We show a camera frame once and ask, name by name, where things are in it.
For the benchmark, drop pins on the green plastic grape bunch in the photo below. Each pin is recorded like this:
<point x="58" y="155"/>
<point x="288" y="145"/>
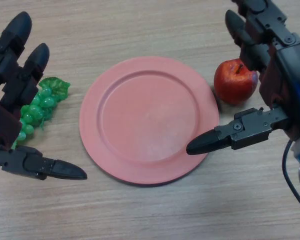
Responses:
<point x="37" y="110"/>

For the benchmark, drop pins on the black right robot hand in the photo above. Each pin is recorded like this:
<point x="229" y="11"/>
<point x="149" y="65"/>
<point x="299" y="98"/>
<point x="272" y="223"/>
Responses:
<point x="290" y="75"/>

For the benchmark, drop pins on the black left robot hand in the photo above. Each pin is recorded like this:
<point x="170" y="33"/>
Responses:
<point x="10" y="75"/>

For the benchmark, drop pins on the pink round plate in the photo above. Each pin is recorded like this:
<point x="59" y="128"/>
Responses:
<point x="140" y="120"/>

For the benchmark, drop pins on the red apple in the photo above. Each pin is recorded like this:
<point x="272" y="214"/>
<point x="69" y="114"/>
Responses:
<point x="230" y="85"/>

